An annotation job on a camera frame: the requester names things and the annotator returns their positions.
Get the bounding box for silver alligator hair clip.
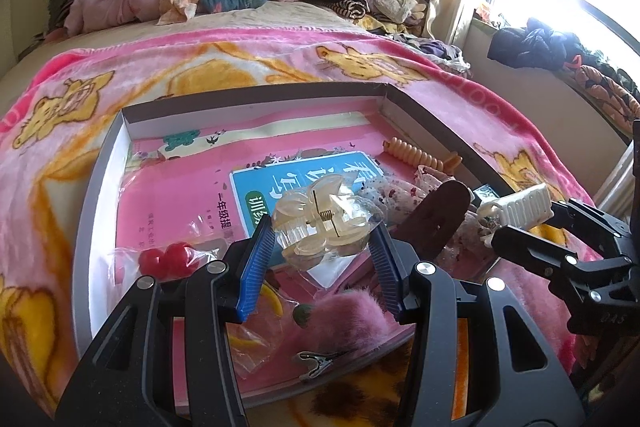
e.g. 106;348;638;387
296;348;352;381

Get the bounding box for pink cartoon bear blanket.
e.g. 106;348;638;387
0;27;601;427

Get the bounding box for yellow hair accessory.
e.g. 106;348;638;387
232;279;288;354

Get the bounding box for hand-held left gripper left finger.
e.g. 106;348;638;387
55;219;276;427

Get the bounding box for red ball earrings card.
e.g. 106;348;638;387
114;241;236;283

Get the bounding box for brown hair clip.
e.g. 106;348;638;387
394;181;474;269

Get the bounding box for clear flower hair claw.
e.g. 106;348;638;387
272;174;385;293

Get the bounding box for pink book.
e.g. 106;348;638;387
112;109;453;409

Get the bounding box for pink fluffy hair clip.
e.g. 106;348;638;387
294;286;407;354

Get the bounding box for orange black patterned cloth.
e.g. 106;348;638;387
560;54;640;134

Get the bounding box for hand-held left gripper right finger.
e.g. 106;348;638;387
367;223;586;427

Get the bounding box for grey cardboard box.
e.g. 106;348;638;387
72;82;541;414

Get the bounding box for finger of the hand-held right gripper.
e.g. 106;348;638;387
549;198;635;255
489;227;633;295

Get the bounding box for purple clothes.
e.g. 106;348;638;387
414;37;472;74

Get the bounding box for floral fabric scrunchie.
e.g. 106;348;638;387
359;163;483;258

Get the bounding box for white ribbed hair claw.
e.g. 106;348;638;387
475;183;556;249

